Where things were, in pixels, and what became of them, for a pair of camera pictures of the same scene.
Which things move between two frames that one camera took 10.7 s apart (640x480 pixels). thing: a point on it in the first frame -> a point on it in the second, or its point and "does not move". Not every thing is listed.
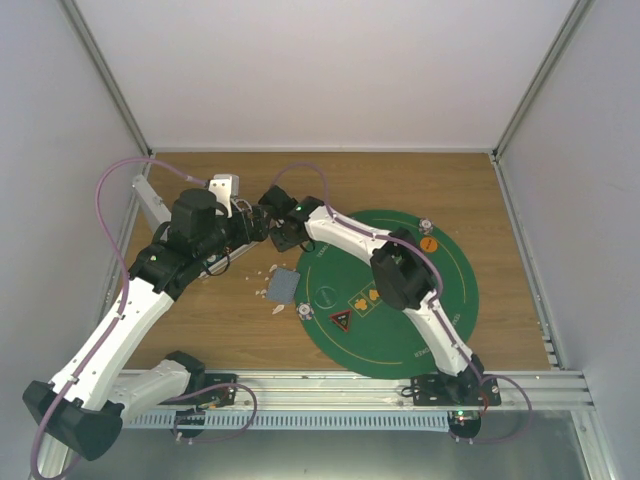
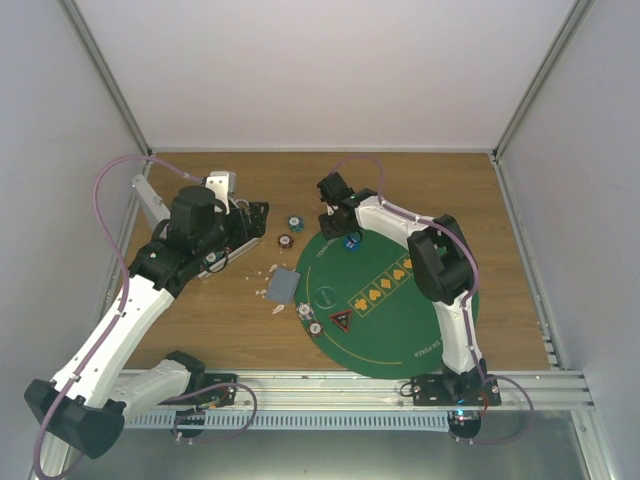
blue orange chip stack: [305, 310] does not move
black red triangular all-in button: [342, 318] does not move
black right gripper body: [286, 241] -> [336, 229]
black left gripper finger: [262, 220] does not move
